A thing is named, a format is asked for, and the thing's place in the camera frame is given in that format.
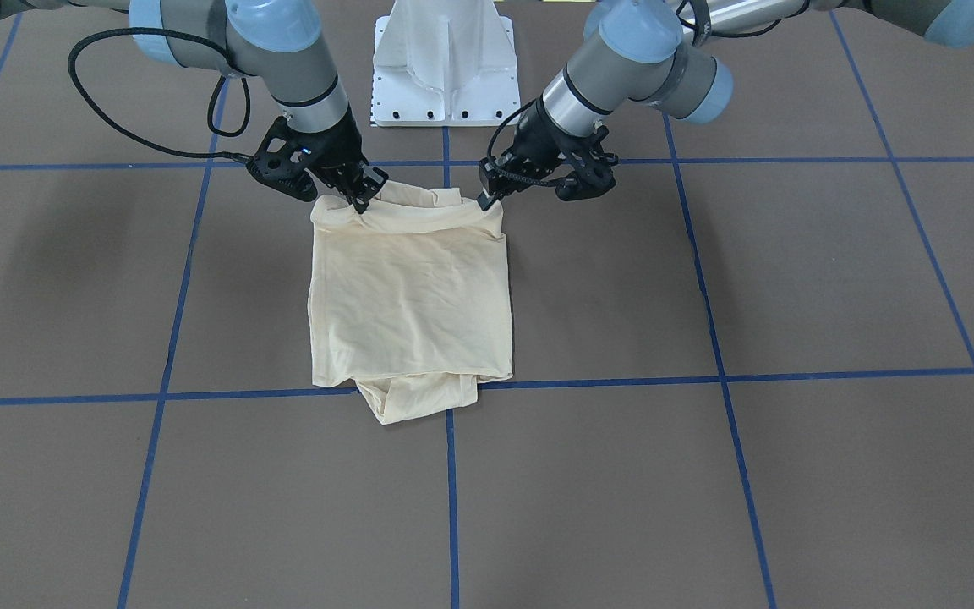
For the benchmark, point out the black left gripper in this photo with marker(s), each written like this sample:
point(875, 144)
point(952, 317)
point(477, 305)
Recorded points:
point(540, 145)

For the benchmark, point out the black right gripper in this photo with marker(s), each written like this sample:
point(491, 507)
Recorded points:
point(337, 156)

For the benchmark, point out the cream long-sleeve printed shirt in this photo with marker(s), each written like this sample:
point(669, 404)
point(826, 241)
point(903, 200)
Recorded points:
point(410, 300)

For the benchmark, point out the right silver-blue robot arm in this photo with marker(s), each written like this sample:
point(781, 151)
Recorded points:
point(280, 42)

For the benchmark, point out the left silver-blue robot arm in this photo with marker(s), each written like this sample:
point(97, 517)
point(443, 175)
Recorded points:
point(647, 52)

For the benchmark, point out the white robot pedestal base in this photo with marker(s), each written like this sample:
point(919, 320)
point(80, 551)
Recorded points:
point(444, 64)

